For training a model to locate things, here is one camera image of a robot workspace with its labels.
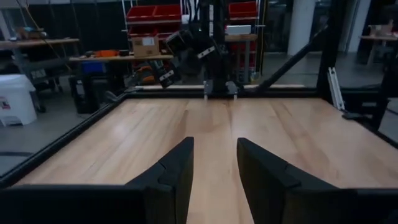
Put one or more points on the wooden workbench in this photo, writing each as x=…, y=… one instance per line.
x=124, y=57
x=46, y=41

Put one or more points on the white plastic container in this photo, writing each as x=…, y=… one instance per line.
x=17, y=99

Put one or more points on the white box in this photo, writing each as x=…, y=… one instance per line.
x=238, y=29

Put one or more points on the black metal table frame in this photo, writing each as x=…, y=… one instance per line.
x=280, y=92

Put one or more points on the white column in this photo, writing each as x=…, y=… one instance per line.
x=301, y=28

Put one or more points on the red storage bin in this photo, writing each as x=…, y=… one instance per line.
x=140, y=13
x=242, y=9
x=168, y=12

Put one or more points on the cardboard box with label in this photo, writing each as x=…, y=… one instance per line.
x=145, y=48

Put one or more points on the silver aluminium extrusion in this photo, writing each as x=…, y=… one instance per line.
x=335, y=88

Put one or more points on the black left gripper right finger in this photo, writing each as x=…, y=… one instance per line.
x=267, y=186

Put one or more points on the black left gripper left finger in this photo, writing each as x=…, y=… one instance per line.
x=168, y=186

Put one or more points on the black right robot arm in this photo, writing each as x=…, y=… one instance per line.
x=217, y=68

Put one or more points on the plain cardboard box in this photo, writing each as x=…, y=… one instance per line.
x=381, y=30

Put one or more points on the wooden table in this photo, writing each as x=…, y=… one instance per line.
x=379, y=38

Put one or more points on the blue bin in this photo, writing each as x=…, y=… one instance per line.
x=92, y=67

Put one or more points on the orange and black power tool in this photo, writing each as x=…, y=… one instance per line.
x=145, y=74

